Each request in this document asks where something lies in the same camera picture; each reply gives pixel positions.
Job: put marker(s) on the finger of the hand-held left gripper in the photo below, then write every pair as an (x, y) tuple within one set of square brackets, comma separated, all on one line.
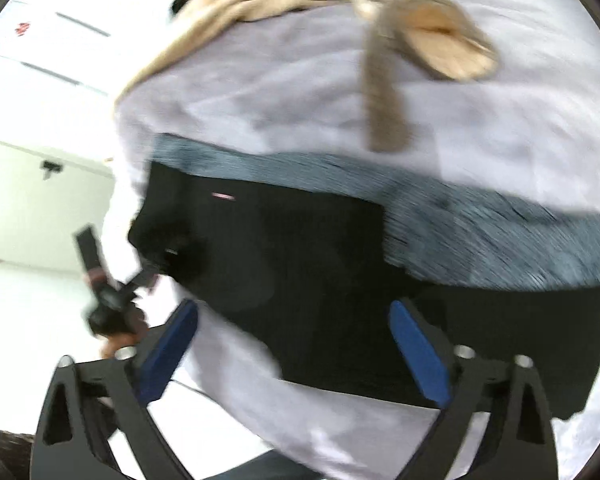
[(89, 250), (142, 278)]

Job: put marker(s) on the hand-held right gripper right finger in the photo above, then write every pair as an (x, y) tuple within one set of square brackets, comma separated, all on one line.
[(420, 355)]

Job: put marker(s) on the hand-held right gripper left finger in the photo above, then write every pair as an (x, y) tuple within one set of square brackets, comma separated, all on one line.
[(167, 352)]

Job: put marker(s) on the black pants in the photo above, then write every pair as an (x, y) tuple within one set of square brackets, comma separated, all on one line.
[(330, 300)]

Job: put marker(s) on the person's left hand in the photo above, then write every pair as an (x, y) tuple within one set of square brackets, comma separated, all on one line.
[(116, 346)]

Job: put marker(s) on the white bed sheet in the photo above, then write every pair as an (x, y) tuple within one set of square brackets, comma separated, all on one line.
[(290, 100)]

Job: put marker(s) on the small black wall fixture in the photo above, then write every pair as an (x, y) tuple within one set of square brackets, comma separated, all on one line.
[(50, 167)]

